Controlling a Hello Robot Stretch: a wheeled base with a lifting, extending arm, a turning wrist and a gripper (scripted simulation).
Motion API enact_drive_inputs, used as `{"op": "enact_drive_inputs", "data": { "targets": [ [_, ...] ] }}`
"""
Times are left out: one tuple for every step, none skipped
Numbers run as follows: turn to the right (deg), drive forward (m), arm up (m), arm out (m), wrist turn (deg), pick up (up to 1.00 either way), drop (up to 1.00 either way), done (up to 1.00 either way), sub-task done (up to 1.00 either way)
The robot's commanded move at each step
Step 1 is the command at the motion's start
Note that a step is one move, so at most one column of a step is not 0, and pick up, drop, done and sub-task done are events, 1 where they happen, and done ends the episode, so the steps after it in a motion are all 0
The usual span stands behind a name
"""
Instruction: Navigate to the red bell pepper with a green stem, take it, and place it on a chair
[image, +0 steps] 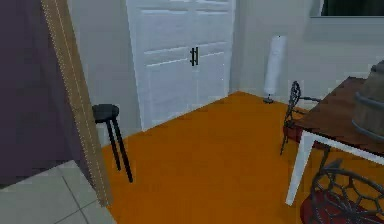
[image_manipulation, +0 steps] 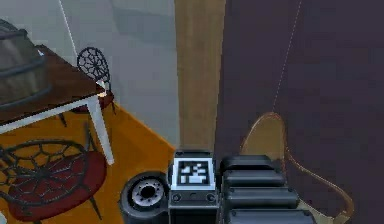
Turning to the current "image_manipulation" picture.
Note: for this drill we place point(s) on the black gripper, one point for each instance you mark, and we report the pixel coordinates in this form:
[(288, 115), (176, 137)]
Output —
[(146, 193)]

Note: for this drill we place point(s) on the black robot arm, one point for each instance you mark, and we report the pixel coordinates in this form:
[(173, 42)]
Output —
[(240, 190)]

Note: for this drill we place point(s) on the black web chair red seat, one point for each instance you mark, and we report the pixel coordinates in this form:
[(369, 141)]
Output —
[(50, 186), (95, 66)]

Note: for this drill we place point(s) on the tan wooden door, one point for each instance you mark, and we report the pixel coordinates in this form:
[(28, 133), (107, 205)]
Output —
[(199, 73)]

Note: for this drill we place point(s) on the brown table with white legs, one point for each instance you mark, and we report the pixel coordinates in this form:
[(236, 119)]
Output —
[(60, 90)]

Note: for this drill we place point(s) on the grey banded basket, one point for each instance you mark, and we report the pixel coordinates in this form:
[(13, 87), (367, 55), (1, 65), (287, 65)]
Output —
[(20, 66)]

